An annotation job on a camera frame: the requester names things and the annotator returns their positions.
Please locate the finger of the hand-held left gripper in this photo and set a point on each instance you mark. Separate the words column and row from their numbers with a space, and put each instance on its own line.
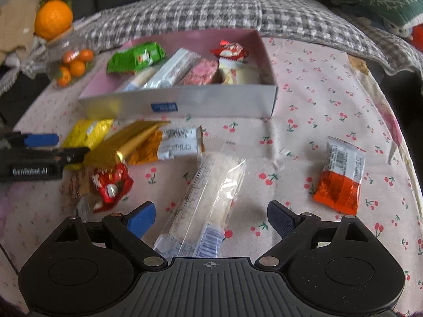
column 41, row 140
column 71, row 155

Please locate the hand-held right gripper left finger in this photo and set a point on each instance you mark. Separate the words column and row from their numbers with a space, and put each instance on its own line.
column 142, row 219

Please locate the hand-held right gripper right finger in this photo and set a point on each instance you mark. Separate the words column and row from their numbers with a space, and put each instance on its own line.
column 281, row 219

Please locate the yellow snack packet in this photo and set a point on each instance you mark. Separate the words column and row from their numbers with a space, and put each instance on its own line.
column 87, row 132

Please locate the brown snack packet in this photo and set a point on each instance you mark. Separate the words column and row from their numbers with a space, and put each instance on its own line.
column 77, row 188

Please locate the red snack packet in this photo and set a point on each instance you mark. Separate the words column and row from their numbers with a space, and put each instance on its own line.
column 112, row 181
column 231, row 51

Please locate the white and orange wafer packet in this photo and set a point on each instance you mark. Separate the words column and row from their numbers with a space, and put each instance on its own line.
column 337, row 188

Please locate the orange and white snack packet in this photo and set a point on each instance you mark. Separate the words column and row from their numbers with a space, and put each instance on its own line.
column 142, row 145

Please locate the clear packet with white cake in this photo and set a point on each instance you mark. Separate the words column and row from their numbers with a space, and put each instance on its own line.
column 211, row 188

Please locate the clear packet with white roll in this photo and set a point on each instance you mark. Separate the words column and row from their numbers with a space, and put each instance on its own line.
column 140, row 81

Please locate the green snack packet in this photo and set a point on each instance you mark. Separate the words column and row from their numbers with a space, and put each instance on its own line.
column 135, row 57

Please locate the long silver snack packet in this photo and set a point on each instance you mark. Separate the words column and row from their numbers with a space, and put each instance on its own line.
column 175, row 67

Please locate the pink cardboard box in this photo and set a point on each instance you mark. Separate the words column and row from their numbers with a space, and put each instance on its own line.
column 214, row 100

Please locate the pink nougat bar packet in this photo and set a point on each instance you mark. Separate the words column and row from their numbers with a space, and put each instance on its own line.
column 200, row 71

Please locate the grey checkered sofa blanket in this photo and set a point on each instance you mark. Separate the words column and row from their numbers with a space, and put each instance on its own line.
column 198, row 10
column 8, row 81

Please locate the pile of small oranges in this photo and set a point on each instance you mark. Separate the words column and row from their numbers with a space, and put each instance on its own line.
column 77, row 67

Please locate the glass jar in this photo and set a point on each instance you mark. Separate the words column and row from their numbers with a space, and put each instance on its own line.
column 54, row 54

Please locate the wooden jar lid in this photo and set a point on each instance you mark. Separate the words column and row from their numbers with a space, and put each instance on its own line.
column 61, row 39

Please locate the cherry print tablecloth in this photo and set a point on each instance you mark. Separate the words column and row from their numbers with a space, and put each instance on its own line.
column 314, row 105

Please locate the beige cloth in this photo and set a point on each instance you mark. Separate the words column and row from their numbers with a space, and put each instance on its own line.
column 16, row 23

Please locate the large orange with leaves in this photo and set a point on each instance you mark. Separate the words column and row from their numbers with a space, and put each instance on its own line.
column 53, row 19

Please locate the orange plush toy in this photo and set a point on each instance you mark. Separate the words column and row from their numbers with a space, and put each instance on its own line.
column 417, row 34

